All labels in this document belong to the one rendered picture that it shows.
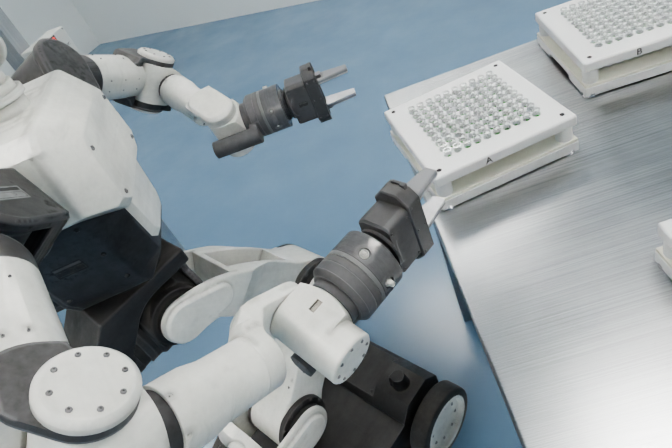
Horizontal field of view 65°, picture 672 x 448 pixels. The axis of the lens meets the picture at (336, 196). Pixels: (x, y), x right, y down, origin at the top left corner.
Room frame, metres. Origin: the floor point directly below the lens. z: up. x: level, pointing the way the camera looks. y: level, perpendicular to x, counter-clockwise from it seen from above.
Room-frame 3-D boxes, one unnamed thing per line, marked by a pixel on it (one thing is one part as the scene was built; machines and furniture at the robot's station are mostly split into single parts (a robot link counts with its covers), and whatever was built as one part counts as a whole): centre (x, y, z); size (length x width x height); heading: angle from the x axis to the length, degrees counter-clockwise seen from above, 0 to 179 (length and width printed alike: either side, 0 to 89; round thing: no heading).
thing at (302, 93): (0.95, 0.00, 0.96); 0.12 x 0.10 x 0.13; 82
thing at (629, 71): (0.84, -0.63, 0.84); 0.24 x 0.24 x 0.02; 78
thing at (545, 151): (0.75, -0.27, 0.84); 0.24 x 0.24 x 0.02; 0
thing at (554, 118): (0.75, -0.27, 0.89); 0.25 x 0.24 x 0.02; 0
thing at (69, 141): (0.75, 0.41, 1.09); 0.34 x 0.30 x 0.36; 0
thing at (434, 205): (0.53, -0.10, 0.93); 0.06 x 0.03 x 0.02; 122
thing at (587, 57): (0.84, -0.63, 0.89); 0.25 x 0.24 x 0.02; 168
